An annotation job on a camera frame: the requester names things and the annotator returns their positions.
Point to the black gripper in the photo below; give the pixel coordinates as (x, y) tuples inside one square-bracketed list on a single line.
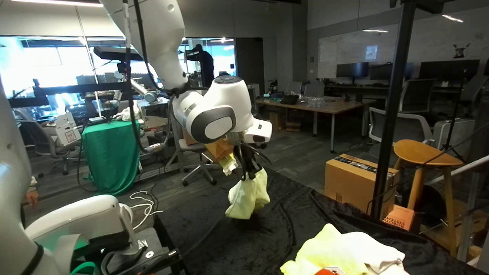
[(243, 153)]

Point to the pale yellow cloth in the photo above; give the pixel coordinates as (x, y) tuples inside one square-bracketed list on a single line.
[(246, 195)]

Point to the bright yellow cloth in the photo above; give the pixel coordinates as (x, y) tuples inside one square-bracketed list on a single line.
[(325, 249)]

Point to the red plush radish toy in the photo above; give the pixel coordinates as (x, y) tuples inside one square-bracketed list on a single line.
[(325, 272)]

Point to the white cloth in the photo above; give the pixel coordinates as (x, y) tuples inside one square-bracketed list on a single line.
[(382, 257)]

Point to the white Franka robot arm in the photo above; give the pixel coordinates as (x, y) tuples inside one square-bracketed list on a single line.
[(203, 107)]

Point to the tan wrist mounted block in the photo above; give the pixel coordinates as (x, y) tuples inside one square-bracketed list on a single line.
[(221, 151)]

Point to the gray swivel chair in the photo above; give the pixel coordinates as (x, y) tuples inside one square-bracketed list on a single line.
[(200, 157)]

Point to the black velvet tablecloth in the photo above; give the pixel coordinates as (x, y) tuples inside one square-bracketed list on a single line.
[(244, 238)]

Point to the wooden desk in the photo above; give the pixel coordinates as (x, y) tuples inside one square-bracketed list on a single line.
[(315, 105)]

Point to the cardboard box with black tape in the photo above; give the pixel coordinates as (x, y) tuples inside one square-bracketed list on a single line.
[(356, 180)]

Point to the person in dark clothes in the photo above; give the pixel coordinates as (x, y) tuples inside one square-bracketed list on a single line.
[(206, 63)]

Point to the green cloth covered table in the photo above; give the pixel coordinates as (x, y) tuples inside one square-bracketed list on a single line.
[(111, 157)]

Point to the black vertical pole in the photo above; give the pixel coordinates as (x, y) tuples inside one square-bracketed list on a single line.
[(391, 101)]

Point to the white curved plastic cover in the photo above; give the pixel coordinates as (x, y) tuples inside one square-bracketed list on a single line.
[(85, 218)]

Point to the wooden stool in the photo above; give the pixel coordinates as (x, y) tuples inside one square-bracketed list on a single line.
[(422, 151)]

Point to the black mesh office chair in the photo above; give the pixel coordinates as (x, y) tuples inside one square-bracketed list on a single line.
[(417, 93)]

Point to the white paper sign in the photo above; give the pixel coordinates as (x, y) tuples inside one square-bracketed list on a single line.
[(67, 130)]

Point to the ceiling light panel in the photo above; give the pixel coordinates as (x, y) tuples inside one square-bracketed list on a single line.
[(452, 18), (374, 30)]

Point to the silver metal pole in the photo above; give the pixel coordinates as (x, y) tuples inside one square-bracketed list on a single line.
[(458, 169)]

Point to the wide black computer monitor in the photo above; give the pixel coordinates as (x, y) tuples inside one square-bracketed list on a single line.
[(448, 69)]

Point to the black sensor bar camera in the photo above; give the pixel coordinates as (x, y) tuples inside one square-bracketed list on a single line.
[(114, 53)]

